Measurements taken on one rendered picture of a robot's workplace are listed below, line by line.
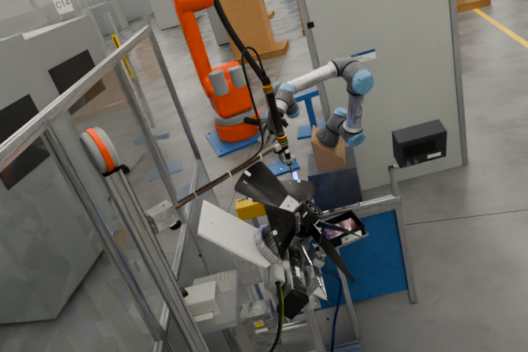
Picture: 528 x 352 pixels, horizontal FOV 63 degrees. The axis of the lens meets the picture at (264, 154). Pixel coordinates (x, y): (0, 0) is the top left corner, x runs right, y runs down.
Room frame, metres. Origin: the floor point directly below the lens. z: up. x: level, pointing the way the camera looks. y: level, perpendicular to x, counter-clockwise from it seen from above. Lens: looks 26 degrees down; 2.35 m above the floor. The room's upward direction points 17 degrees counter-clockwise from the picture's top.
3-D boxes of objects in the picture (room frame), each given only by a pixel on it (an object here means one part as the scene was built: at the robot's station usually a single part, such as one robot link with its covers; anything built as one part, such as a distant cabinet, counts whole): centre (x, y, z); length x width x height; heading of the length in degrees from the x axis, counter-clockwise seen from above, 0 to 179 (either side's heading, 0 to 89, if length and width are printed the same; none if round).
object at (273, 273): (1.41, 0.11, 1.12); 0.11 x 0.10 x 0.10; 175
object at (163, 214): (1.44, 0.45, 1.54); 0.10 x 0.07 x 0.08; 120
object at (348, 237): (1.93, -0.29, 0.84); 0.22 x 0.17 x 0.07; 99
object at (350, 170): (2.44, -0.40, 0.50); 0.30 x 0.30 x 1.00; 76
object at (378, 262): (2.10, -0.23, 0.45); 0.82 x 0.01 x 0.66; 85
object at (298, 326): (1.64, 0.13, 0.56); 0.19 x 0.04 x 0.04; 85
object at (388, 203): (2.10, -0.23, 0.82); 0.90 x 0.04 x 0.08; 85
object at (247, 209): (2.14, 0.16, 1.02); 0.16 x 0.10 x 0.11; 85
